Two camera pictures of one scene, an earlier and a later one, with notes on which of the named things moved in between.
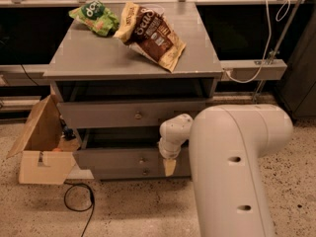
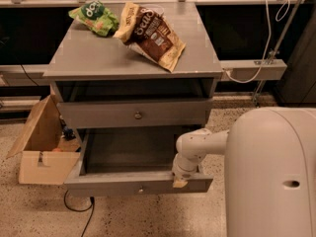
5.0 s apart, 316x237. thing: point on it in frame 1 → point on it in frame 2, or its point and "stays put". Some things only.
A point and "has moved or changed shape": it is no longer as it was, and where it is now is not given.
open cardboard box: (45, 147) stays put
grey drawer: (127, 158) has moved or changed shape
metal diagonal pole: (282, 38) stays put
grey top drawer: (134, 114) stays put
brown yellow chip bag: (145, 29) stays put
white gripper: (167, 151) → (182, 172)
